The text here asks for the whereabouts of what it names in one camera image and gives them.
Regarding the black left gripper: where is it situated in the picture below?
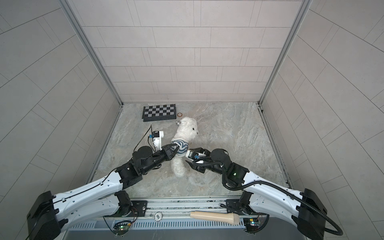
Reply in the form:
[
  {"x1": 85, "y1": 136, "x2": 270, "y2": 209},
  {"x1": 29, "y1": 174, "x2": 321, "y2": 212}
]
[{"x1": 140, "y1": 144, "x2": 182, "y2": 176}]

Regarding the blue white striped shirt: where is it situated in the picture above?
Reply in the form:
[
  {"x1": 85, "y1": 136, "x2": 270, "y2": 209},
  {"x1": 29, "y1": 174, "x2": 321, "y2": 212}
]
[{"x1": 171, "y1": 138, "x2": 189, "y2": 158}]

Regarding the white fluffy teddy bear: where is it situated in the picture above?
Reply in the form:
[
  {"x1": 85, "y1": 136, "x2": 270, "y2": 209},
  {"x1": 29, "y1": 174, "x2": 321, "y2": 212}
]
[{"x1": 171, "y1": 117, "x2": 199, "y2": 178}]

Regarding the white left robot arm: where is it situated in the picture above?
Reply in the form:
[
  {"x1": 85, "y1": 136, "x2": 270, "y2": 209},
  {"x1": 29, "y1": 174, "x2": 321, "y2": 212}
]
[{"x1": 27, "y1": 144, "x2": 179, "y2": 240}]

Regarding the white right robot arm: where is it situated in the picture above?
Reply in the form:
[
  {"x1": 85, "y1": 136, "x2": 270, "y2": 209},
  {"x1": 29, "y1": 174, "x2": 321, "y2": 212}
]
[{"x1": 186, "y1": 148, "x2": 328, "y2": 240}]

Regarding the folded black chess board box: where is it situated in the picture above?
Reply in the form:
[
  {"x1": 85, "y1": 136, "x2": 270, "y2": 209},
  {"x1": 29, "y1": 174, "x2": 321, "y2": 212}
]
[{"x1": 142, "y1": 104, "x2": 177, "y2": 122}]

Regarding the right green circuit board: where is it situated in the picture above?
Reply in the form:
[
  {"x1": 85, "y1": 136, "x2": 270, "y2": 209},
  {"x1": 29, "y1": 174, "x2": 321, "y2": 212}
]
[{"x1": 243, "y1": 218, "x2": 261, "y2": 234}]

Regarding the green circuit board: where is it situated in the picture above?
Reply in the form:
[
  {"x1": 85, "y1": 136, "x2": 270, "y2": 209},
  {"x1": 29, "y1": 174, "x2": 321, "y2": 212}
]
[
  {"x1": 114, "y1": 220, "x2": 133, "y2": 232},
  {"x1": 243, "y1": 218, "x2": 261, "y2": 234}
]

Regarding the left green circuit board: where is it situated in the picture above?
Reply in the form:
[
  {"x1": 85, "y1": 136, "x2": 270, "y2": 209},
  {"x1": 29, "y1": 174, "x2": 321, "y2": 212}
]
[{"x1": 114, "y1": 220, "x2": 133, "y2": 232}]

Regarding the black corrugated cable conduit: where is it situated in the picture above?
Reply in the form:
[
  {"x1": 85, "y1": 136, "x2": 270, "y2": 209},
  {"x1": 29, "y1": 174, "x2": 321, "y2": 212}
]
[{"x1": 191, "y1": 155, "x2": 344, "y2": 236}]

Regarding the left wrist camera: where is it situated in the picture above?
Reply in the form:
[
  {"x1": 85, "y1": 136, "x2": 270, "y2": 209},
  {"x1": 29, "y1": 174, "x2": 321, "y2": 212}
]
[{"x1": 150, "y1": 131, "x2": 164, "y2": 152}]

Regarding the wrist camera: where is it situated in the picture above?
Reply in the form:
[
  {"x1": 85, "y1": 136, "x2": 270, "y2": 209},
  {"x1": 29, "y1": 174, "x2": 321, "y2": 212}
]
[
  {"x1": 150, "y1": 131, "x2": 164, "y2": 152},
  {"x1": 186, "y1": 150, "x2": 207, "y2": 161}
]

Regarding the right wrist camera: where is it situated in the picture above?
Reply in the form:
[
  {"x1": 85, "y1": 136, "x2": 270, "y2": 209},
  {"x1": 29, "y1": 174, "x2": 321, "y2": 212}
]
[{"x1": 186, "y1": 150, "x2": 207, "y2": 161}]

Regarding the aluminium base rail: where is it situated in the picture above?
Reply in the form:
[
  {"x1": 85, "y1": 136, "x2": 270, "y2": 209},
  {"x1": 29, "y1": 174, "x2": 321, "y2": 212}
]
[{"x1": 56, "y1": 195, "x2": 307, "y2": 223}]

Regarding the beige wooden handle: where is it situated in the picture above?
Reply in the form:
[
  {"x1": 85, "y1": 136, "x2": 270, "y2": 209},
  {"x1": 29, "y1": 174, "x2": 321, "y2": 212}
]
[{"x1": 190, "y1": 211, "x2": 240, "y2": 225}]

